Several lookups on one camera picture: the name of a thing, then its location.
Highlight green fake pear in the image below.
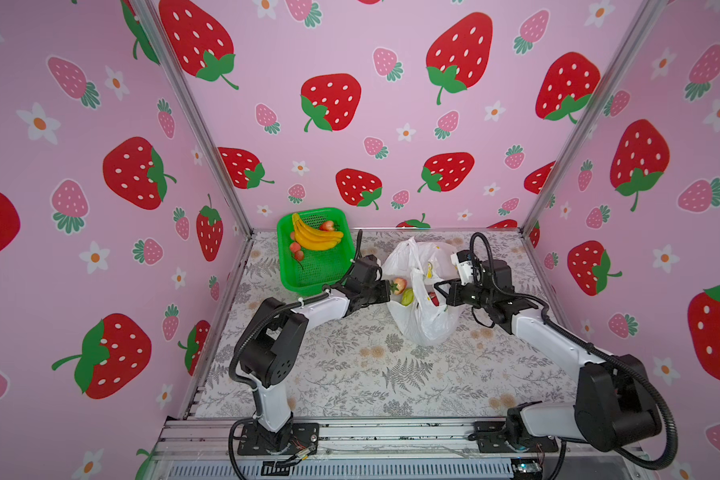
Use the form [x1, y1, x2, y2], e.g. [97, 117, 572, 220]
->
[401, 288, 415, 306]

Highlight white lemon print plastic bag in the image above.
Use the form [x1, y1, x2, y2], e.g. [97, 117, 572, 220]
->
[382, 238, 463, 346]

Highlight red fake strawberry front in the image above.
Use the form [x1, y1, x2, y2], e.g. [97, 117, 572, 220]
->
[390, 277, 407, 295]

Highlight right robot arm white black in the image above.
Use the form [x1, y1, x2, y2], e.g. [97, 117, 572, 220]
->
[435, 250, 678, 456]

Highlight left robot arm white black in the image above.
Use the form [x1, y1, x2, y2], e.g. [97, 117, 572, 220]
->
[228, 255, 390, 434]

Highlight red fake cherries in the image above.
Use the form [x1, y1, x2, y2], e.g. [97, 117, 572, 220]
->
[289, 241, 305, 269]

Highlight yellow fake banana bunch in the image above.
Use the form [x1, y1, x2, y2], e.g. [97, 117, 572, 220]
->
[291, 213, 344, 251]

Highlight green plastic basket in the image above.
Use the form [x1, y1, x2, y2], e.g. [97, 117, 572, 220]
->
[276, 207, 355, 296]

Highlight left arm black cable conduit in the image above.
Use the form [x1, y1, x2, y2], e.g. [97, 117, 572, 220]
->
[227, 230, 364, 391]

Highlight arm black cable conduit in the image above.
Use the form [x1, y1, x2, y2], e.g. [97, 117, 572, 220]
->
[467, 231, 679, 472]
[227, 230, 364, 391]

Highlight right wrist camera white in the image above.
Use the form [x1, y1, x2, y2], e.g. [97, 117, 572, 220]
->
[451, 250, 480, 286]

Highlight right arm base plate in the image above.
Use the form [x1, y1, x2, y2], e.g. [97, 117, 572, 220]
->
[467, 416, 559, 454]

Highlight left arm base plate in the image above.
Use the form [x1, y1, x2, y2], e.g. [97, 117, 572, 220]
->
[236, 422, 320, 456]

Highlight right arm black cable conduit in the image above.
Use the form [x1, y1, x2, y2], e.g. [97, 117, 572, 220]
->
[467, 231, 679, 472]

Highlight aluminium front rail frame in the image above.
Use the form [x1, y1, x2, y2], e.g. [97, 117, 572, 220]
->
[144, 417, 654, 479]

